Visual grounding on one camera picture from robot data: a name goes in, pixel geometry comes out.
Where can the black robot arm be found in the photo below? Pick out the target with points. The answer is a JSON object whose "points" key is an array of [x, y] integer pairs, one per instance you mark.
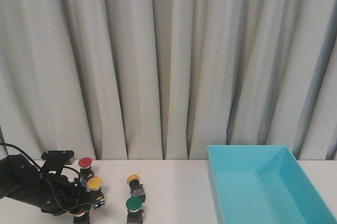
{"points": [[20, 180]]}

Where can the light blue plastic box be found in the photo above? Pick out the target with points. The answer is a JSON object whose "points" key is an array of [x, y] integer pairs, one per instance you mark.
{"points": [[262, 184]]}

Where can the green push button standing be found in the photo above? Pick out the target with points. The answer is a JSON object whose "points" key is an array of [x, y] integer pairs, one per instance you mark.
{"points": [[134, 210]]}

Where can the yellow push button switch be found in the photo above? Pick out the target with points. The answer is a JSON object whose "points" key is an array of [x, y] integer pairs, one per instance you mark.
{"points": [[97, 197]]}

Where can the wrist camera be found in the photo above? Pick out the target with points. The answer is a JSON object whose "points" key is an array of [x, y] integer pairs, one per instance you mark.
{"points": [[65, 157]]}

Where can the yellow push button lying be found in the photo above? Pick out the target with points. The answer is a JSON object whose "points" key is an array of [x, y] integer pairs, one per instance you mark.
{"points": [[136, 188]]}

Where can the white pleated curtain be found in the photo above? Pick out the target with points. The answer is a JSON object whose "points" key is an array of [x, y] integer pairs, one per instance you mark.
{"points": [[164, 79]]}

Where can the red push button switch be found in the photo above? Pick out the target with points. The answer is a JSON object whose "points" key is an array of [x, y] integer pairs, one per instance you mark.
{"points": [[81, 217]]}

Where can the red push button standing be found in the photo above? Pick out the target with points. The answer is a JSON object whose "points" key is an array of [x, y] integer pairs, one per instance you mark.
{"points": [[86, 172]]}

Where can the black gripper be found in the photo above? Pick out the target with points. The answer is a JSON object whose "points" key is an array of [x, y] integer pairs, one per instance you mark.
{"points": [[61, 195]]}

